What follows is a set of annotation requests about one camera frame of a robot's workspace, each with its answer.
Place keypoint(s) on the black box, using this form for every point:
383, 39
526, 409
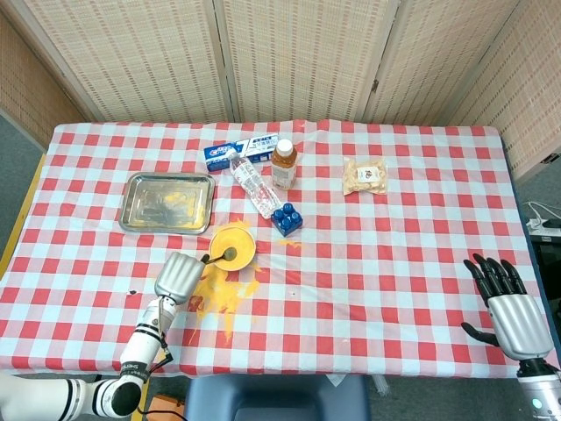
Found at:
548, 254

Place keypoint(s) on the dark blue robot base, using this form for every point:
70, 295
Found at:
276, 399

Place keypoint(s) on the red white checkered tablecloth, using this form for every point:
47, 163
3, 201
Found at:
372, 272

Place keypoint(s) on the clear bag of nuts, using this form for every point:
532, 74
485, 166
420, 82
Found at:
366, 180

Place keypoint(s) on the clear plastic water bottle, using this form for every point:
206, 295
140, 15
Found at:
256, 186

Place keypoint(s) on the metal tray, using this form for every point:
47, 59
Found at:
166, 204

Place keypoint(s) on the blue toy building block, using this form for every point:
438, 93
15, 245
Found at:
287, 219

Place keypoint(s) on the off-white bowl of yellow powder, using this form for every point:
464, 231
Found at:
239, 256

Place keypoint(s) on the beige woven folding screen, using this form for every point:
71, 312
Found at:
307, 57

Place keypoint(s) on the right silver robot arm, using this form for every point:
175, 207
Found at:
541, 390

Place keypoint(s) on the spilled yellow powder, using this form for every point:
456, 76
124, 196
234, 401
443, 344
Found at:
219, 294

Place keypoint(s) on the orange object on floor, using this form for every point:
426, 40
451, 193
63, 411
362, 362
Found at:
168, 405

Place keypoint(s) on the blue white toothpaste box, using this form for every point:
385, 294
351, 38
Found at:
219, 155

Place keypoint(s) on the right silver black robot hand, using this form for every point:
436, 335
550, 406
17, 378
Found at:
521, 326

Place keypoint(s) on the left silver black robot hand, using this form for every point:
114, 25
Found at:
177, 276

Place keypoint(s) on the amber tea bottle white cap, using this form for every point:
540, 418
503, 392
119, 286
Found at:
283, 169

